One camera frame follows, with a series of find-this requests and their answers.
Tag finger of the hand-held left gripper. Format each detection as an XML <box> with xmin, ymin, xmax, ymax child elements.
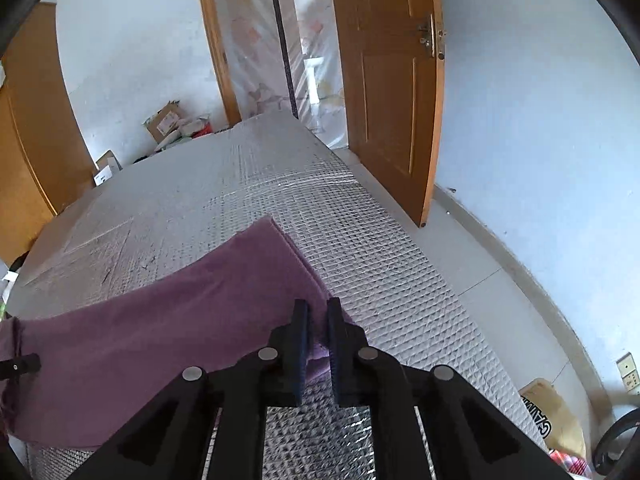
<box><xmin>0</xmin><ymin>353</ymin><xmax>42</xmax><ymax>381</ymax></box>

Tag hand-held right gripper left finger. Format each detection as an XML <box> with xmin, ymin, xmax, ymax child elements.
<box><xmin>67</xmin><ymin>299</ymin><xmax>310</xmax><ymax>480</ymax></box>

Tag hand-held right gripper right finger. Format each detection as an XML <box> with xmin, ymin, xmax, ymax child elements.
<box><xmin>326</xmin><ymin>297</ymin><xmax>576</xmax><ymax>480</ymax></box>

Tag purple fleece pants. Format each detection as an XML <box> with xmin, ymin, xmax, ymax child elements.
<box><xmin>0</xmin><ymin>214</ymin><xmax>358</xmax><ymax>453</ymax></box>

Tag silver quilted mat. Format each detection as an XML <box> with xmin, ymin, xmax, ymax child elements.
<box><xmin>7</xmin><ymin>110</ymin><xmax>548</xmax><ymax>480</ymax></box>

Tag white carton box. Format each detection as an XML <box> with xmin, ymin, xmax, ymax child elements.
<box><xmin>92</xmin><ymin>150</ymin><xmax>122</xmax><ymax>187</ymax></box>

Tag brown printed cardboard box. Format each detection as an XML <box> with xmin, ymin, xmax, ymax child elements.
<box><xmin>519</xmin><ymin>379</ymin><xmax>588</xmax><ymax>461</ymax></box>

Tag wooden wardrobe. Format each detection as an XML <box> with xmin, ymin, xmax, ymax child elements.
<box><xmin>0</xmin><ymin>2</ymin><xmax>98</xmax><ymax>266</ymax></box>

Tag crumpled plastic bags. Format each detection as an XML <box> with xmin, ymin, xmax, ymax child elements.
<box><xmin>155</xmin><ymin>116</ymin><xmax>221</xmax><ymax>153</ymax></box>

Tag wooden door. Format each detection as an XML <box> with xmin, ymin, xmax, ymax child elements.
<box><xmin>327</xmin><ymin>0</ymin><xmax>446</xmax><ymax>228</ymax></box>

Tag open cardboard box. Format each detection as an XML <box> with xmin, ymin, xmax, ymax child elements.
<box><xmin>143</xmin><ymin>101</ymin><xmax>182</xmax><ymax>143</ymax></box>

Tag black pole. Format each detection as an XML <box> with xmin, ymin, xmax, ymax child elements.
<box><xmin>267</xmin><ymin>0</ymin><xmax>299</xmax><ymax>120</ymax></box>

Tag clear plastic door curtain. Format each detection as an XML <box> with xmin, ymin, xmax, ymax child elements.
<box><xmin>210</xmin><ymin>0</ymin><xmax>351</xmax><ymax>148</ymax></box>

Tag brass door lock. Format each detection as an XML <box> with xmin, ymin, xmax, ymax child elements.
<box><xmin>417</xmin><ymin>12</ymin><xmax>447</xmax><ymax>59</ymax></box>

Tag black ring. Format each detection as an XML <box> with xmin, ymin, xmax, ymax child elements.
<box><xmin>591</xmin><ymin>410</ymin><xmax>640</xmax><ymax>476</ymax></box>

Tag wall socket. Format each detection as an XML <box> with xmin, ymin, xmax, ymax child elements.
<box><xmin>616</xmin><ymin>354</ymin><xmax>640</xmax><ymax>393</ymax></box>

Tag wooden door frame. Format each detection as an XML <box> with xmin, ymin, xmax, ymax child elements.
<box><xmin>194</xmin><ymin>0</ymin><xmax>243</xmax><ymax>128</ymax></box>

